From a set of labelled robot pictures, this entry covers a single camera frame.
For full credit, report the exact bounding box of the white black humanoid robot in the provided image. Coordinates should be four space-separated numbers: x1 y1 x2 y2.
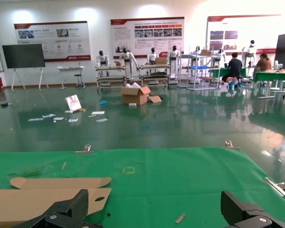
147 47 160 66
241 39 257 67
96 50 110 76
118 47 140 80
167 45 181 79
213 47 226 67
192 45 202 67

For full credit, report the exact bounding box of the silver binder clip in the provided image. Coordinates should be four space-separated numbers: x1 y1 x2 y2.
265 177 285 198
220 140 241 151

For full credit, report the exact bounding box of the wide white red wall poster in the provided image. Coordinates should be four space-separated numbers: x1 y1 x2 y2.
13 21 90 62

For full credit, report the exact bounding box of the poster with orange headers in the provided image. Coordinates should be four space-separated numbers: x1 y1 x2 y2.
110 16 185 59

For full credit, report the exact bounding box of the poster with landscape photos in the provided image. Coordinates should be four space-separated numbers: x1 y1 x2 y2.
206 14 282 55

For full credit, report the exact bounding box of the metal workbench trolley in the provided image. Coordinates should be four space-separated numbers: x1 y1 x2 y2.
95 66 128 92
139 64 171 89

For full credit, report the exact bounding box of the open cardboard shipping carton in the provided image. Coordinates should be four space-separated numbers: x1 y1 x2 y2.
121 82 152 106

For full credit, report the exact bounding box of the metal table clamp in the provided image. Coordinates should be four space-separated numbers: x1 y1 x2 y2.
75 144 95 155

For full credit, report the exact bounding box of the black screen on stand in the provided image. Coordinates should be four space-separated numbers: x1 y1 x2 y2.
1 43 49 91

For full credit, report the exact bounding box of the green covered table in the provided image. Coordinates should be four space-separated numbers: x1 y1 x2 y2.
253 69 285 99
208 67 247 83

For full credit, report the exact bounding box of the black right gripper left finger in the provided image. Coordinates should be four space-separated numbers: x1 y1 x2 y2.
11 189 105 228

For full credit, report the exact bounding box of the brown cardboard mailer box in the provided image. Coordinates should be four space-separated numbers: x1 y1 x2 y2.
0 177 112 228

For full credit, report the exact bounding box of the green table cloth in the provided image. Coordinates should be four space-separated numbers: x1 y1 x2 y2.
0 146 285 228

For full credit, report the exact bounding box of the black stool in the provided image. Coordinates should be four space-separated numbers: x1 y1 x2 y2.
74 74 87 89

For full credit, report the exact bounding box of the small white table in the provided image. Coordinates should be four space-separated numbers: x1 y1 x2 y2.
57 66 86 91

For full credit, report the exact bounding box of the flat cardboard piece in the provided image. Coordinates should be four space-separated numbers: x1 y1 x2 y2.
147 94 162 104

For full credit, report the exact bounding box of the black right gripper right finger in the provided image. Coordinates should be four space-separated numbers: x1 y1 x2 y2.
220 190 285 228

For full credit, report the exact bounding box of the seated person brown shirt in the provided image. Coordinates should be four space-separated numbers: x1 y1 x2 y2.
253 53 273 72

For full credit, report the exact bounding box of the grey metal shelf rack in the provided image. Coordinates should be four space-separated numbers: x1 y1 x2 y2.
177 48 220 91

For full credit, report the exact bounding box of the seated person black shirt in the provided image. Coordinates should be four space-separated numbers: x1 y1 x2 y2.
221 52 243 91

